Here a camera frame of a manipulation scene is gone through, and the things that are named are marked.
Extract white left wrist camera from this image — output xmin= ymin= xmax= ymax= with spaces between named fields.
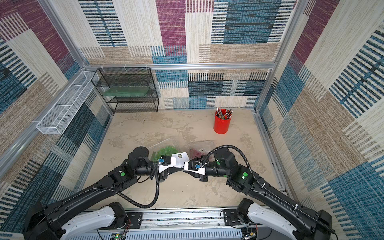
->
xmin=158 ymin=156 xmax=176 ymax=173

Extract red pencil cup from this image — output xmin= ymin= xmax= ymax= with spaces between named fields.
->
xmin=214 ymin=113 xmax=232 ymax=134

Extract green mat on shelf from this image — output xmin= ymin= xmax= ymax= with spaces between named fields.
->
xmin=102 ymin=87 xmax=150 ymax=97

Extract black wire mesh shelf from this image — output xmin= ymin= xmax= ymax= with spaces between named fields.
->
xmin=91 ymin=67 xmax=160 ymax=114

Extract white wire mesh basket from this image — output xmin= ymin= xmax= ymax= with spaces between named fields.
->
xmin=36 ymin=72 xmax=95 ymax=135

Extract pencils in red cup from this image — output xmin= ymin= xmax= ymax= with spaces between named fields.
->
xmin=216 ymin=108 xmax=233 ymax=120

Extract clear box of red grapes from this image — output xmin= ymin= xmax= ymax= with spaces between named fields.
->
xmin=188 ymin=141 xmax=216 ymax=160

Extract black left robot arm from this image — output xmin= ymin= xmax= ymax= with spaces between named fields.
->
xmin=23 ymin=147 xmax=176 ymax=240

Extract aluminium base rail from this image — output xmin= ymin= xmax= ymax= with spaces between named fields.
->
xmin=62 ymin=207 xmax=295 ymax=240

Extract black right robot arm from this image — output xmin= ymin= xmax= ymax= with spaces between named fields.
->
xmin=184 ymin=145 xmax=336 ymax=240

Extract clear box of green grapes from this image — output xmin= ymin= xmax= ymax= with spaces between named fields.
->
xmin=149 ymin=138 xmax=181 ymax=162

